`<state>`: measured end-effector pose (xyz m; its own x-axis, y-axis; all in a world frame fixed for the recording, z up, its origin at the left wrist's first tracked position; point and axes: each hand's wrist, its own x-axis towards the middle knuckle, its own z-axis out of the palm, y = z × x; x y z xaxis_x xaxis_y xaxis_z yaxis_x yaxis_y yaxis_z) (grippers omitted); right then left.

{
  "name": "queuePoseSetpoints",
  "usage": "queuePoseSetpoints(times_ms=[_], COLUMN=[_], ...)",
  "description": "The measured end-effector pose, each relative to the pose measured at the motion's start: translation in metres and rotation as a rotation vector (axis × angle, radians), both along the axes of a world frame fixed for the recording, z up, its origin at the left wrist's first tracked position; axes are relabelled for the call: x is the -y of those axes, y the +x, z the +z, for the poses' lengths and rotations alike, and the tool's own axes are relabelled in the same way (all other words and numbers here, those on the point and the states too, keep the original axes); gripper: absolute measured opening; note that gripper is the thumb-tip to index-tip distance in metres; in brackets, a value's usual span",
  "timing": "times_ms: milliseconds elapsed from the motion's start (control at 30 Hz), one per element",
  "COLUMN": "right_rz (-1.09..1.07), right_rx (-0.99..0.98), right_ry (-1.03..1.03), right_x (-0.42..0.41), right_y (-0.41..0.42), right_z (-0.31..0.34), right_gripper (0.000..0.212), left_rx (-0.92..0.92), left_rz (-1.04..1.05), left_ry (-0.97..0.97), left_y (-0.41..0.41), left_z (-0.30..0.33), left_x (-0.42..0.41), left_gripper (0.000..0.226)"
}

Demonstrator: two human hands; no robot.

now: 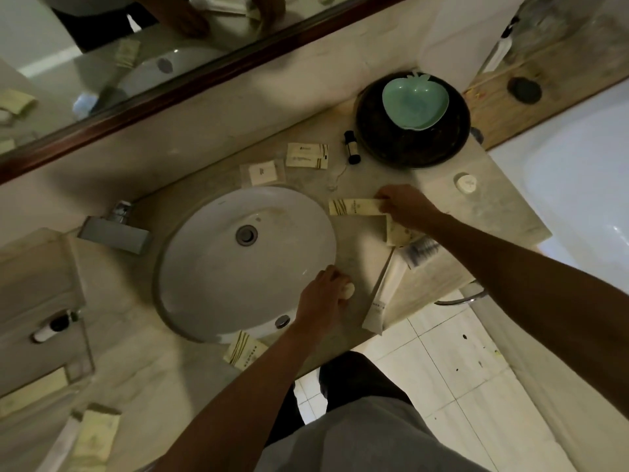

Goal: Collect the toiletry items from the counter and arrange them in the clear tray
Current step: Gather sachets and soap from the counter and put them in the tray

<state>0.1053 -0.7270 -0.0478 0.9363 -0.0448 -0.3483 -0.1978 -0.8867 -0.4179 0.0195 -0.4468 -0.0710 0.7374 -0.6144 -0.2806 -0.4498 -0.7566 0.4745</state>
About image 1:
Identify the person's right hand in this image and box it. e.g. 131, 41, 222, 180
375, 184, 446, 237

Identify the person's left hand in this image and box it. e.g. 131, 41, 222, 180
294, 265, 351, 336

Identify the clear packet with dark comb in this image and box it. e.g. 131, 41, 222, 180
402, 238, 441, 269

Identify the long white toothbrush packet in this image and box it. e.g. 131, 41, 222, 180
362, 248, 409, 335
37, 412, 83, 472

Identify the small dark toiletry bottle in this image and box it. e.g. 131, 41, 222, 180
31, 309, 79, 344
343, 130, 362, 165

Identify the small square white packet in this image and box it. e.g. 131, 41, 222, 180
239, 159, 287, 188

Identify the transparent tray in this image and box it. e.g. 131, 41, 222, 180
0, 228, 97, 418

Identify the person's left forearm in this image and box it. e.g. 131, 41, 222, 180
155, 317, 320, 472

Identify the person's right forearm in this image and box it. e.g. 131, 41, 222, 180
416, 210, 629, 406

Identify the person's grey shirt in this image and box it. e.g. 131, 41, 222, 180
255, 395, 492, 472

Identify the black round bowl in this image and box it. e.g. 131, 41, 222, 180
354, 73, 472, 168

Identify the green apple-shaped dish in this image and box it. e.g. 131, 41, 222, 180
382, 71, 451, 132

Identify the white sink basin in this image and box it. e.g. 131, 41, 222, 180
152, 185, 340, 345

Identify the dark round stopper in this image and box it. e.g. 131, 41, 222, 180
506, 76, 543, 105

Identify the white bathtub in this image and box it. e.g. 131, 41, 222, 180
486, 78, 629, 296

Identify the white hanging towel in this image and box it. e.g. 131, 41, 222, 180
421, 0, 514, 92

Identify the white bottle with black cap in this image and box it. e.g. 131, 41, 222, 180
484, 16, 521, 74

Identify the brown stone bathtub ledge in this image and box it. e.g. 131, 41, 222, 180
464, 9, 629, 151

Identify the chrome square faucet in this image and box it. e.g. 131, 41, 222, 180
77, 200, 151, 255

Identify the wooden framed mirror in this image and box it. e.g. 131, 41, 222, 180
0, 0, 419, 185

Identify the chrome towel ring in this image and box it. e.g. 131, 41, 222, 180
434, 282, 485, 306

